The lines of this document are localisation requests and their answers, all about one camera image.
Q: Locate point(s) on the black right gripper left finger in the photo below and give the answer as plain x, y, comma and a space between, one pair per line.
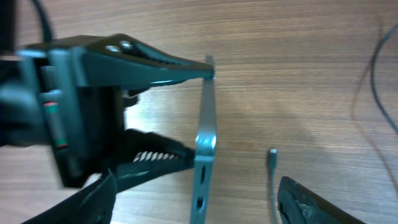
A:
92, 205

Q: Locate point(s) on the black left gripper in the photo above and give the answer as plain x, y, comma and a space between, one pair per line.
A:
42, 102

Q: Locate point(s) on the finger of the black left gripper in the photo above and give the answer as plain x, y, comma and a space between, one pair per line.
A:
84, 65
141, 157

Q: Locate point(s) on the cyan screen smartphone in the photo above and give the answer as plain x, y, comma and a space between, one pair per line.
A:
205, 151

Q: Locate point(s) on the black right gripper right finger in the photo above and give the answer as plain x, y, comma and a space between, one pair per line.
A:
299, 205

